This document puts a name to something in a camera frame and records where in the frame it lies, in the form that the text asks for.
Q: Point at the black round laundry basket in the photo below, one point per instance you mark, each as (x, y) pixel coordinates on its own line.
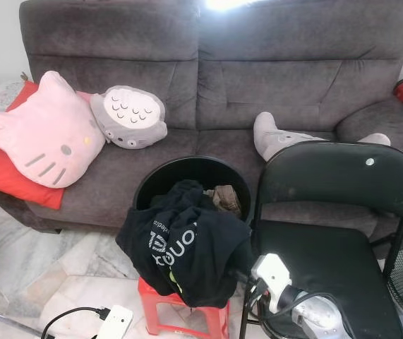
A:
(194, 169)

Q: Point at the black printed shirt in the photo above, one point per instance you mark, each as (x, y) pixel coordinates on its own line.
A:
(187, 247)

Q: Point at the black folding chair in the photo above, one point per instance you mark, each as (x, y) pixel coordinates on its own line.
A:
(328, 183)

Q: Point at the dark grey fabric sofa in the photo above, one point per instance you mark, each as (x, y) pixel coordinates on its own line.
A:
(286, 78)

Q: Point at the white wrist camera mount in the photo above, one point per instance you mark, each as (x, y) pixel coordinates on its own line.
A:
(115, 323)
(272, 275)

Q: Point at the brown garment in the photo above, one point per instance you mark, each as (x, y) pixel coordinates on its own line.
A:
(227, 200)

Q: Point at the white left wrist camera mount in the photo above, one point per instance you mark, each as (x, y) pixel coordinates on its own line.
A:
(115, 323)

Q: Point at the pink cat face cushion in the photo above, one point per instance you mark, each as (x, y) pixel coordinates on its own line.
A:
(42, 134)

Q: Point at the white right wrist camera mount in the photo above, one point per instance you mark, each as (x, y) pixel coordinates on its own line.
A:
(272, 275)

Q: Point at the red cushion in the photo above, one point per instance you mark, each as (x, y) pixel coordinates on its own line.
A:
(3, 173)

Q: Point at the red plastic stool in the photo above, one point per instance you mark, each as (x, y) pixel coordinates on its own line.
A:
(152, 296)

